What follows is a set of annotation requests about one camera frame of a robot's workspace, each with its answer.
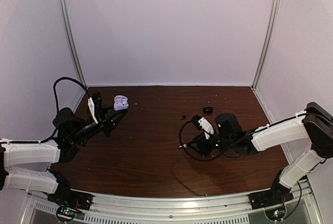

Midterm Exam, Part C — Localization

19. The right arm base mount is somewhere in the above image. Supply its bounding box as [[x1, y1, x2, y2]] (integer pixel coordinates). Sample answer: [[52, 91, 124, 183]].
[[249, 182, 293, 209]]

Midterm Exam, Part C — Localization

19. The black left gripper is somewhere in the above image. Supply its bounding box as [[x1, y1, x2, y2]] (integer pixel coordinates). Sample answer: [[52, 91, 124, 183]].
[[70, 104, 127, 144]]

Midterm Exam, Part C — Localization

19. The black camera cable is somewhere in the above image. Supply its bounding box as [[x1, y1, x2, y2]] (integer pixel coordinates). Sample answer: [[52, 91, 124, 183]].
[[53, 76, 92, 115], [178, 119, 245, 162]]

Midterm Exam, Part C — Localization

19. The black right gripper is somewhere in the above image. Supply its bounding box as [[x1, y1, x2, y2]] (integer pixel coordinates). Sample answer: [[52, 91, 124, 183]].
[[187, 132, 235, 156]]

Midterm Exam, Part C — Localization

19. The lilac earbud charging case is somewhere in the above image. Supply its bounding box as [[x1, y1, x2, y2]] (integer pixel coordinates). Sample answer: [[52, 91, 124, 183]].
[[113, 95, 129, 111]]

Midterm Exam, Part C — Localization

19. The black right camera cable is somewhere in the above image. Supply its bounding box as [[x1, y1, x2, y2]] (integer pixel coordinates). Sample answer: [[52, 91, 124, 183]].
[[178, 119, 245, 162]]

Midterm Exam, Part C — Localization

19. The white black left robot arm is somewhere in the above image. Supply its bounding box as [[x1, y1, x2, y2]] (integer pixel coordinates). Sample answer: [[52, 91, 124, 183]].
[[1, 106, 128, 205]]

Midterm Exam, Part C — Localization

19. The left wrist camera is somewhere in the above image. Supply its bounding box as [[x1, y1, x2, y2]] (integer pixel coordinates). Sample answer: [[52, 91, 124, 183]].
[[87, 91, 102, 124]]

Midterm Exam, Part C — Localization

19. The aluminium front rail frame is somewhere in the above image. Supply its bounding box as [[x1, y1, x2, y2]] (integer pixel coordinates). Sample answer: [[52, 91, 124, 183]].
[[18, 179, 324, 223]]

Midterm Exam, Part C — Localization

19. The right controller circuit board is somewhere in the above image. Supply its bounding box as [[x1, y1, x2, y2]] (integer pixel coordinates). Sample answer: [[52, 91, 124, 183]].
[[265, 206, 286, 221]]

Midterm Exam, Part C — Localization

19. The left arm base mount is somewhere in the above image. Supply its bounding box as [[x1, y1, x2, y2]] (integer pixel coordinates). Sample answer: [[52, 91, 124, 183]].
[[46, 170, 93, 210]]

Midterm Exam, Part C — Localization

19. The left aluminium corner post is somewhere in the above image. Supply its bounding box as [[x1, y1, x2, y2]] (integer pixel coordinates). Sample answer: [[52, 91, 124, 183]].
[[54, 0, 87, 90]]

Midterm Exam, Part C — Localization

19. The black earbud charging case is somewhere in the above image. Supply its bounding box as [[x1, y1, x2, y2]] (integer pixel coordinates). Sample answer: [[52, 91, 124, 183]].
[[202, 105, 214, 114]]

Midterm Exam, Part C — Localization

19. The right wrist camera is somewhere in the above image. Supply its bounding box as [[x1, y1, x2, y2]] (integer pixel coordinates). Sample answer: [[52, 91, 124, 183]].
[[191, 115, 215, 140]]

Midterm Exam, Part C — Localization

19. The controller circuit board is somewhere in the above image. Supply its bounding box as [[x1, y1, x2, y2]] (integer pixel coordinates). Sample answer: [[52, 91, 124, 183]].
[[56, 206, 81, 222], [265, 206, 286, 221]]

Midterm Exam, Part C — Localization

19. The aluminium corner post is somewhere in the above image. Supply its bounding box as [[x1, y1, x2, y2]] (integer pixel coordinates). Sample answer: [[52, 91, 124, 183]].
[[54, 0, 87, 90], [251, 0, 281, 91]]

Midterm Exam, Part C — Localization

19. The right aluminium corner post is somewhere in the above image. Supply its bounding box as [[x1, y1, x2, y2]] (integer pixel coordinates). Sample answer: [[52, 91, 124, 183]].
[[251, 0, 281, 91]]

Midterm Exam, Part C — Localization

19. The left controller circuit board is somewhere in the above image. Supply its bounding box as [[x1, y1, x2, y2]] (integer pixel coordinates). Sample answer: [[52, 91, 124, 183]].
[[56, 206, 81, 222]]

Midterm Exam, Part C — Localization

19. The black left camera cable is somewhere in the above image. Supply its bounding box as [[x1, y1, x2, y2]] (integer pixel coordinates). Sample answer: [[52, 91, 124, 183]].
[[53, 76, 92, 115]]

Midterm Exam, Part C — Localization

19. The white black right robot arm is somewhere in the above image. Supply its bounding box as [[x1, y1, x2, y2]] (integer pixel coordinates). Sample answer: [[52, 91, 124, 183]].
[[180, 102, 332, 204]]

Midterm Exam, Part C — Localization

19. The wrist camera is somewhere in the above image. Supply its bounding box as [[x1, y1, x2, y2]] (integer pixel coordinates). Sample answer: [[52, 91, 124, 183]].
[[191, 115, 215, 140], [87, 91, 102, 124]]

